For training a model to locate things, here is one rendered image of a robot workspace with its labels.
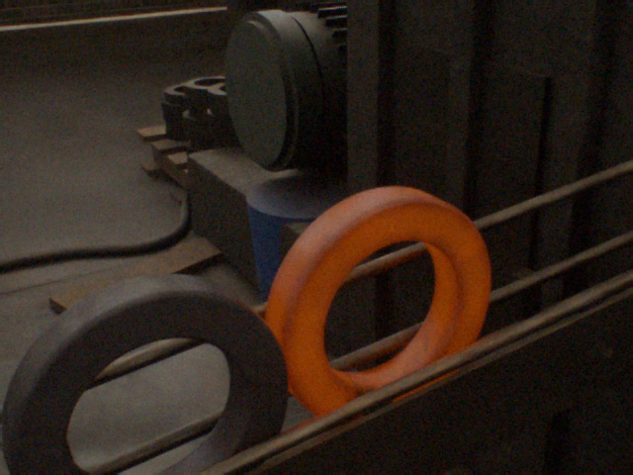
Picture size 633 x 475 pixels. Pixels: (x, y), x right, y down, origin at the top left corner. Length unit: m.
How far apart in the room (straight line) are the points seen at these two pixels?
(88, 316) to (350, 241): 0.18
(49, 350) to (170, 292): 0.08
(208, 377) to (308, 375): 1.18
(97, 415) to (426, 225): 1.20
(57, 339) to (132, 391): 1.25
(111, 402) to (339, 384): 1.16
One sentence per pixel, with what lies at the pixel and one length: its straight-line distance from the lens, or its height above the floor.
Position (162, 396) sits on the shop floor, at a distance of 1.72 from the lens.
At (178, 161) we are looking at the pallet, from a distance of 2.65.
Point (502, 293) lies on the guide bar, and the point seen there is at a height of 0.62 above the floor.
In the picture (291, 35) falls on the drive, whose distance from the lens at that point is 1.87.
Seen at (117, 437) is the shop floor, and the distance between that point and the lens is 1.62.
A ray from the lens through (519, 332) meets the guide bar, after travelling 0.65.
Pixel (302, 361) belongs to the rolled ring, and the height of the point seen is 0.65.
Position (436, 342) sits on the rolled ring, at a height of 0.62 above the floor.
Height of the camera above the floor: 0.95
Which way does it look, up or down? 23 degrees down
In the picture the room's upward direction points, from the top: 1 degrees counter-clockwise
